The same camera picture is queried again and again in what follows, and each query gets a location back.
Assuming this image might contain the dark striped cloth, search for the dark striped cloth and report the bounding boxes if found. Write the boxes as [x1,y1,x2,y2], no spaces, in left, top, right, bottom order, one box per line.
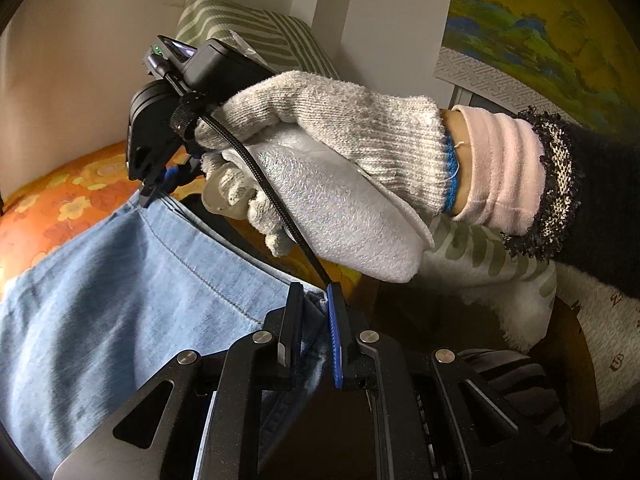
[457,349,573,448]

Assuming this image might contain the green striped pillow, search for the green striped pillow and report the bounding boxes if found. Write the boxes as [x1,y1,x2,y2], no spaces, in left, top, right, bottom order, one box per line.
[175,0,344,82]

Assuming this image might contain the blue denim pants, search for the blue denim pants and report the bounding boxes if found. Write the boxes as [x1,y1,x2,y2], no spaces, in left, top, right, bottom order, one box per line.
[0,191,351,480]

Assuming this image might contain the person's right hand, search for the person's right hand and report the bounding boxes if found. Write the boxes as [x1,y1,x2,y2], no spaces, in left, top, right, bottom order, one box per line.
[195,70,459,257]

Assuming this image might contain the white green patterned blanket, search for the white green patterned blanket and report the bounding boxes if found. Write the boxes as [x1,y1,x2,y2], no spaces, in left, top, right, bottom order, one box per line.
[419,210,560,357]

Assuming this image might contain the person's right forearm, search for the person's right forearm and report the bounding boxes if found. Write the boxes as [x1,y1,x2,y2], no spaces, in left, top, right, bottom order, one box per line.
[440,104,640,273]

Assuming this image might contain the black braided cable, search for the black braided cable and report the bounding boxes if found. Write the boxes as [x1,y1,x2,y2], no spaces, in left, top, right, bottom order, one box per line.
[147,57,332,289]

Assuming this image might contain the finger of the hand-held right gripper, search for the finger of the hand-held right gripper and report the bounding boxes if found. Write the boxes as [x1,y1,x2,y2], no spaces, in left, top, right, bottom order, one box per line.
[139,166,170,209]
[165,152,205,194]

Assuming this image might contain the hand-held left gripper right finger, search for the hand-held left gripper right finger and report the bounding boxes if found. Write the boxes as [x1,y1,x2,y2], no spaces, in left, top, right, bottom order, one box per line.
[326,283,581,480]

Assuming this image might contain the white printed cloth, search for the white printed cloth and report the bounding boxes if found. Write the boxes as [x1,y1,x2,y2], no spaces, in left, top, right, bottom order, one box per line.
[552,262,640,426]

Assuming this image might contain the white fleece handle cover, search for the white fleece handle cover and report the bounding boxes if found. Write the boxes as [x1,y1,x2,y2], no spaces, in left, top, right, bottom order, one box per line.
[220,129,437,284]

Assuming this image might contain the landscape painting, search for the landscape painting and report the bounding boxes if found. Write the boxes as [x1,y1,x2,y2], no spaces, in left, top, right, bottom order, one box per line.
[434,0,640,128]

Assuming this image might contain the orange floral tablecloth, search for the orange floral tablecloth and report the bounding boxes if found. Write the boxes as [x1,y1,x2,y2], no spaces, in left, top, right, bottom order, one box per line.
[0,139,363,306]

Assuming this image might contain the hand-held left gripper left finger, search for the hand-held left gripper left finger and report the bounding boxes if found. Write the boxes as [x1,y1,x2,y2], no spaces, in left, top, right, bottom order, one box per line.
[52,282,306,480]

